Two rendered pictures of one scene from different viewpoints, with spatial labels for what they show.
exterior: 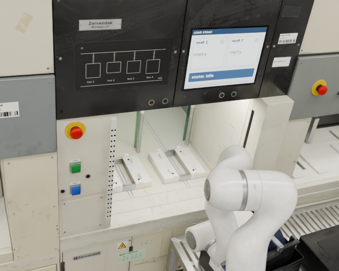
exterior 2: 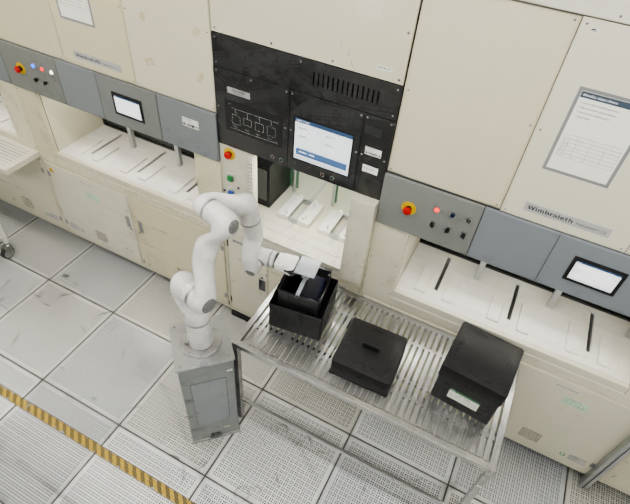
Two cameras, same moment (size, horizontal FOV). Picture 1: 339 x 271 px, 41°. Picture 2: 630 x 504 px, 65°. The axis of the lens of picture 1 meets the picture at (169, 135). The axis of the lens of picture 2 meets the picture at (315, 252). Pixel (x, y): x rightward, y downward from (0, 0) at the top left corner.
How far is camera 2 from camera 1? 1.76 m
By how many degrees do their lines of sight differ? 40
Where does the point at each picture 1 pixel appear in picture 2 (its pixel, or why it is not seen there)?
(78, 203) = not seen: hidden behind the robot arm
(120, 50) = (250, 113)
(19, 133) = (199, 140)
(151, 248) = not seen: hidden behind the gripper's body
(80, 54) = (228, 107)
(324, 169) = (450, 300)
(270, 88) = (363, 188)
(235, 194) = (198, 207)
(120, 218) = (266, 232)
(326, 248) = (359, 335)
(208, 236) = not seen: hidden behind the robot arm
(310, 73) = (398, 191)
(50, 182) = (217, 180)
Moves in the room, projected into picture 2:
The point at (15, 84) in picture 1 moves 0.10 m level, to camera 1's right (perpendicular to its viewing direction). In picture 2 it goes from (196, 111) to (205, 120)
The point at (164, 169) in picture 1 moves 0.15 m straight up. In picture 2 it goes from (327, 223) to (329, 203)
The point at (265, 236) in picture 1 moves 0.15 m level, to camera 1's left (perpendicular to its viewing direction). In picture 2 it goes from (204, 239) to (187, 218)
